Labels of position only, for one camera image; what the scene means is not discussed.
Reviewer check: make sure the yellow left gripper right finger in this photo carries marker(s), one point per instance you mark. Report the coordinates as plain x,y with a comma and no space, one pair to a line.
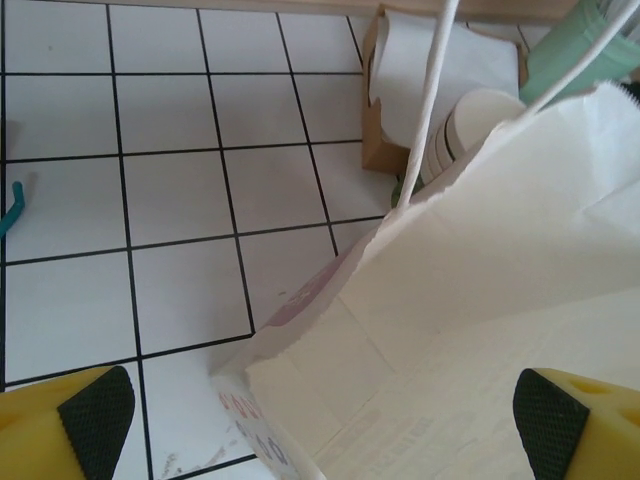
600,430

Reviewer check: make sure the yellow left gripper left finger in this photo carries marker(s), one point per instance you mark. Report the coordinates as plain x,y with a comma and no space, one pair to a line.
45,430

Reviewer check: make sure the white printed paper bag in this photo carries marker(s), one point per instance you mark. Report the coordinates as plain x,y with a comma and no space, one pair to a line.
475,300

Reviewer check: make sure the stack of green paper cups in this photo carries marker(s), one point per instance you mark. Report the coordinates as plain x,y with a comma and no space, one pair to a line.
480,115

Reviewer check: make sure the mint green straw holder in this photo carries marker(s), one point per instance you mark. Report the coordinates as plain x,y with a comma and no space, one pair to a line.
555,65

